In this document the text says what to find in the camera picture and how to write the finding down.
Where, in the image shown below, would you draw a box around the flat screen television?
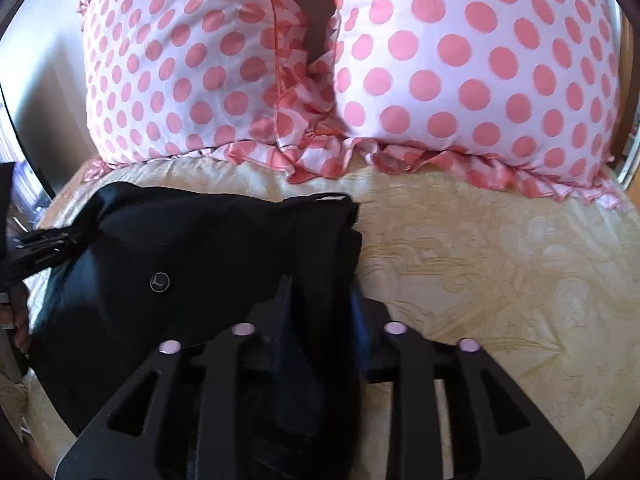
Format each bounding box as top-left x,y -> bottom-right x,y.
0,80 -> 57,201

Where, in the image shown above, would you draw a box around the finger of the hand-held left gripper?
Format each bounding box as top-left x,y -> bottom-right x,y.
4,226 -> 84,282

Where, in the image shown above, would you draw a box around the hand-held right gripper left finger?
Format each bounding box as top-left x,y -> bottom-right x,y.
55,275 -> 302,480

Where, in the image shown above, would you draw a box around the person's left hand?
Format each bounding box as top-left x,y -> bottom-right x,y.
0,305 -> 32,358

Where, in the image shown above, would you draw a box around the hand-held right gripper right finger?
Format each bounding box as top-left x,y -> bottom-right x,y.
350,282 -> 587,480

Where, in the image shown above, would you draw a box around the large pink polka dot pillow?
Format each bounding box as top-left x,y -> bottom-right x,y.
75,0 -> 343,185

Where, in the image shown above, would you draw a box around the yellow patterned bedspread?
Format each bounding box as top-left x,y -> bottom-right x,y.
0,157 -> 636,480

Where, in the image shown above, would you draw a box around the black pants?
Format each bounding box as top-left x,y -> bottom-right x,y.
27,182 -> 364,480

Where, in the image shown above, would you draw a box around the small pink polka dot pillow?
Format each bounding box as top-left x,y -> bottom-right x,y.
280,0 -> 625,207

